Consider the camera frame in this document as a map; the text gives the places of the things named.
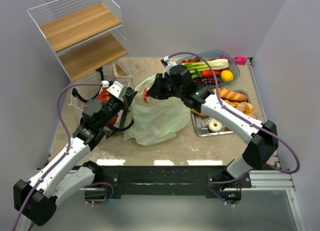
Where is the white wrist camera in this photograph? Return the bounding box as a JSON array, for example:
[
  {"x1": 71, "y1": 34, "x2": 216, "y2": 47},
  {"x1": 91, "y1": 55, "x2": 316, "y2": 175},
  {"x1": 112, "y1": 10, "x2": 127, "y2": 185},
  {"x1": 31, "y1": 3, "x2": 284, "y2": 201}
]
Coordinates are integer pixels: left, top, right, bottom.
[
  {"x1": 107, "y1": 80, "x2": 127, "y2": 99},
  {"x1": 160, "y1": 56, "x2": 177, "y2": 78}
]

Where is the beige canvas tote bag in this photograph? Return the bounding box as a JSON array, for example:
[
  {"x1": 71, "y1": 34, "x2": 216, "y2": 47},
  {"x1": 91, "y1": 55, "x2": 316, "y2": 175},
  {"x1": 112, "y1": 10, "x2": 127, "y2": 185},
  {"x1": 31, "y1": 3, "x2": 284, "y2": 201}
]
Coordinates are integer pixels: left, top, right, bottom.
[{"x1": 69, "y1": 63, "x2": 133, "y2": 142}]

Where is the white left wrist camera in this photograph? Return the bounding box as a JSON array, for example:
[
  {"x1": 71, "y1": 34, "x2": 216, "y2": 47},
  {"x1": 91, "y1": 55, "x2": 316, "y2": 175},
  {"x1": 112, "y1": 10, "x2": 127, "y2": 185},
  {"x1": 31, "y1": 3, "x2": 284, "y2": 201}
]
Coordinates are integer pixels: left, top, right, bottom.
[{"x1": 107, "y1": 80, "x2": 127, "y2": 99}]

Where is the white wire wooden shelf rack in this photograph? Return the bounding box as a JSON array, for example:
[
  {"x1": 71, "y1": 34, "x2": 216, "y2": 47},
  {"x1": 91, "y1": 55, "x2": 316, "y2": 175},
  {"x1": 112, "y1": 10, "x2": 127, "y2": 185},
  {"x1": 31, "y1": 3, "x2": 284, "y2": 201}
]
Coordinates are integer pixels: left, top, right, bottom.
[{"x1": 27, "y1": 0, "x2": 131, "y2": 82}]

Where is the clear teal produce container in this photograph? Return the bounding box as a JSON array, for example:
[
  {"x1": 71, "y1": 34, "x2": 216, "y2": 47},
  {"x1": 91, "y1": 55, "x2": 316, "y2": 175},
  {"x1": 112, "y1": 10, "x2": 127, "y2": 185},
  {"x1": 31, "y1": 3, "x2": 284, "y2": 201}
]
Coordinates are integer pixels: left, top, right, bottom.
[{"x1": 176, "y1": 50, "x2": 240, "y2": 88}]

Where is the green white leek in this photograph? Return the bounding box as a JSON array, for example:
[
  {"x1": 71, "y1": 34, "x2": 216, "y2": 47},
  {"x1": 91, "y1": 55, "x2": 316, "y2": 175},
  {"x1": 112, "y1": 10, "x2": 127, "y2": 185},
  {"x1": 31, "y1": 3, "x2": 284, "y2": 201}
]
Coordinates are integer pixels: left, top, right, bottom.
[{"x1": 181, "y1": 58, "x2": 229, "y2": 79}]

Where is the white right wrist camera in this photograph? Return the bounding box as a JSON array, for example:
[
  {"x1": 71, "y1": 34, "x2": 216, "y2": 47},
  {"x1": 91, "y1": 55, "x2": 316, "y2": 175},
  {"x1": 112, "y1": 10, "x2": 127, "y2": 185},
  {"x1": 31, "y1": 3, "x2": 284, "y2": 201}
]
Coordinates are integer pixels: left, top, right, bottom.
[{"x1": 160, "y1": 56, "x2": 177, "y2": 78}]

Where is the red snack bag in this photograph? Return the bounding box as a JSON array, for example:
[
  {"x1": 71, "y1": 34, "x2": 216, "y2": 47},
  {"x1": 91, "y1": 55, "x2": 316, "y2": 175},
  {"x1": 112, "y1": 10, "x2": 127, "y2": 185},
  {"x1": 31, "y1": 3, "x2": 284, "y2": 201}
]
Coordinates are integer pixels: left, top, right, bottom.
[{"x1": 97, "y1": 87, "x2": 120, "y2": 127}]

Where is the long bread loaf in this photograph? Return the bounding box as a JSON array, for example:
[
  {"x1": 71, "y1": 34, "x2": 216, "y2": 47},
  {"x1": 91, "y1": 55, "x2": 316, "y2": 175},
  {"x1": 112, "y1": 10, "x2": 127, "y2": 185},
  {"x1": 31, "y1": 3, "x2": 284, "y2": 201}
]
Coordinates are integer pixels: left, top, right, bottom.
[{"x1": 218, "y1": 88, "x2": 247, "y2": 102}]

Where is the large sugared cruller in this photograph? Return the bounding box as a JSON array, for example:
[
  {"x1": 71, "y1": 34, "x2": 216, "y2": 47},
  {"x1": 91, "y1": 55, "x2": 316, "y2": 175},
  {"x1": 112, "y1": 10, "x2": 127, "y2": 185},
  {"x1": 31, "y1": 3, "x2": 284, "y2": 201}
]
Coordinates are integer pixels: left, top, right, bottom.
[{"x1": 236, "y1": 102, "x2": 256, "y2": 119}]

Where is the white frosted donut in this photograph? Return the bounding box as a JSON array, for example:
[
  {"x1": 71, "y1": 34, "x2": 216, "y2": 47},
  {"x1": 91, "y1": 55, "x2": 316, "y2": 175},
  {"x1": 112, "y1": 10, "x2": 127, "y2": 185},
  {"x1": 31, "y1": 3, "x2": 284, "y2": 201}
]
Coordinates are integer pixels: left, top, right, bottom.
[{"x1": 208, "y1": 119, "x2": 222, "y2": 133}]

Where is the purple grape bunch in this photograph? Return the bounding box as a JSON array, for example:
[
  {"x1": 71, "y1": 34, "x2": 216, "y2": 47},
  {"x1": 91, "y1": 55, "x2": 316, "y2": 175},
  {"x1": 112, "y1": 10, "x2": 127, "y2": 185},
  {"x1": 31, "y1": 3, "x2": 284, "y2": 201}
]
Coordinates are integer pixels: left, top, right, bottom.
[{"x1": 194, "y1": 77, "x2": 216, "y2": 87}]

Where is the metal pastry tray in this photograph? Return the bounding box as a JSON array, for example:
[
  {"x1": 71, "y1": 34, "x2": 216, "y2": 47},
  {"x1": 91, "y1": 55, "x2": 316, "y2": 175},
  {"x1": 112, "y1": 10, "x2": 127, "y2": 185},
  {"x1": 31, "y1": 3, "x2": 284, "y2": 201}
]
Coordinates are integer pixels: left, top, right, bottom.
[{"x1": 191, "y1": 89, "x2": 257, "y2": 137}]

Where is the pink plastic clip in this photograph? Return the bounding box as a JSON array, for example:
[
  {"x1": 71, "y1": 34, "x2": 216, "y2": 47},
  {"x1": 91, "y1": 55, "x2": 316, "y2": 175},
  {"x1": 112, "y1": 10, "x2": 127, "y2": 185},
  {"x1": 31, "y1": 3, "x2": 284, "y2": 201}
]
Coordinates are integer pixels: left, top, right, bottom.
[{"x1": 233, "y1": 56, "x2": 247, "y2": 65}]

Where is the green avocado print bag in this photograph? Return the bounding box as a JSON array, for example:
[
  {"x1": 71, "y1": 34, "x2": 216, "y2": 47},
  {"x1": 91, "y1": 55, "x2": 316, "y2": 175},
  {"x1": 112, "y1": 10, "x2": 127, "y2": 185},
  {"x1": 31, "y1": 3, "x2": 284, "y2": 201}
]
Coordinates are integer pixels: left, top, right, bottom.
[{"x1": 123, "y1": 74, "x2": 191, "y2": 147}]

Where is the yellow lemon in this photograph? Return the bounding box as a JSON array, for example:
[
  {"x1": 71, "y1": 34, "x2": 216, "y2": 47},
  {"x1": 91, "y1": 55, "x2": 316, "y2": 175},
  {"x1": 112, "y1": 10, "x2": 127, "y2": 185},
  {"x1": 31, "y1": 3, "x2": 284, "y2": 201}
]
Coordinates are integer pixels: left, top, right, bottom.
[{"x1": 220, "y1": 69, "x2": 234, "y2": 82}]

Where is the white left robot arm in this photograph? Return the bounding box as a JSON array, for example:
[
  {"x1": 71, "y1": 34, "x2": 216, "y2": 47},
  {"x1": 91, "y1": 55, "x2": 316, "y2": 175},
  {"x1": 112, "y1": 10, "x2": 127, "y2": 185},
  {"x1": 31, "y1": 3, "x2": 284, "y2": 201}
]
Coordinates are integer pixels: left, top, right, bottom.
[{"x1": 12, "y1": 83, "x2": 137, "y2": 230}]

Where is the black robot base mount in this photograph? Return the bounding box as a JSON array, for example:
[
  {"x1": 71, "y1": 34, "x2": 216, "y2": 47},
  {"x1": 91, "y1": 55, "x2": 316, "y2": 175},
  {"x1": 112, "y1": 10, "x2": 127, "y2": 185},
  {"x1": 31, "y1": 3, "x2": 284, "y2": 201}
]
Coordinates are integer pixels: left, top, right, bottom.
[{"x1": 83, "y1": 161, "x2": 252, "y2": 203}]

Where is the orange carrot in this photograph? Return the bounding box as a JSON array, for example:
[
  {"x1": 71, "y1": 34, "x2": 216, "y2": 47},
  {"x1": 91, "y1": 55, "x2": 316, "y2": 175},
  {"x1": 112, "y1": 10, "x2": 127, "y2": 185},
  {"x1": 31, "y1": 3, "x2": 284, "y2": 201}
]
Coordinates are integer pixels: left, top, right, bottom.
[{"x1": 201, "y1": 70, "x2": 221, "y2": 78}]

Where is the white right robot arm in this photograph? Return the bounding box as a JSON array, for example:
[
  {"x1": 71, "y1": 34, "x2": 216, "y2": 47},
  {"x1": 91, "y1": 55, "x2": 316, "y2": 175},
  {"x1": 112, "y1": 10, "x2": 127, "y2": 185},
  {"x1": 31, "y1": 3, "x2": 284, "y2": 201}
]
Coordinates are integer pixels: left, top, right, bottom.
[{"x1": 144, "y1": 65, "x2": 279, "y2": 179}]

